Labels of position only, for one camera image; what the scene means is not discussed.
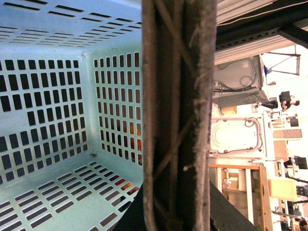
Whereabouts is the light blue plastic basket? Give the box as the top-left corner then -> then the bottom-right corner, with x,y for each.
0,0 -> 143,231

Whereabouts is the red orange mango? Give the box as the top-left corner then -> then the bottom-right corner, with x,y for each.
124,122 -> 142,165

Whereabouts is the grey machine cabinet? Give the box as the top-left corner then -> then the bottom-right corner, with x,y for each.
212,55 -> 268,108

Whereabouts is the person in black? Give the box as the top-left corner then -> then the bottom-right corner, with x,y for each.
255,91 -> 300,112

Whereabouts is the white appliance with hoses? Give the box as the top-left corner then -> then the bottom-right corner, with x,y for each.
210,117 -> 263,156

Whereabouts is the wooden crate frame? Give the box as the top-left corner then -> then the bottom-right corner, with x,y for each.
210,164 -> 274,231

